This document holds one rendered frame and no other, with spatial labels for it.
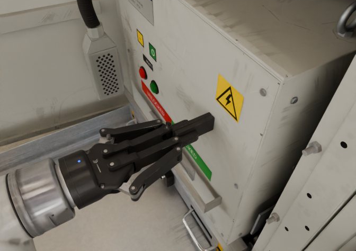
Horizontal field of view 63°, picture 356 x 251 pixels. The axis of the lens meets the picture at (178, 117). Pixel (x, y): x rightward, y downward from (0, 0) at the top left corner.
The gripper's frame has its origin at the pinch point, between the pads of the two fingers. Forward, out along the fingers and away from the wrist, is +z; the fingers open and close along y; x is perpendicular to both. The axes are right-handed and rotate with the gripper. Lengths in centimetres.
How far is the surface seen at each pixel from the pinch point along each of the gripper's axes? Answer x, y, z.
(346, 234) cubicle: 0.0, 23.5, 7.1
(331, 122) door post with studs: 12.1, 15.2, 7.5
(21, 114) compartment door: -30, -54, -28
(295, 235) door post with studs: -10.2, 19.2, 7.1
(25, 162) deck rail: -38, -41, -32
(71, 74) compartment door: -21, -52, -11
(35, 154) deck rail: -37, -42, -29
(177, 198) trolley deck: -38.3, -8.0, 1.6
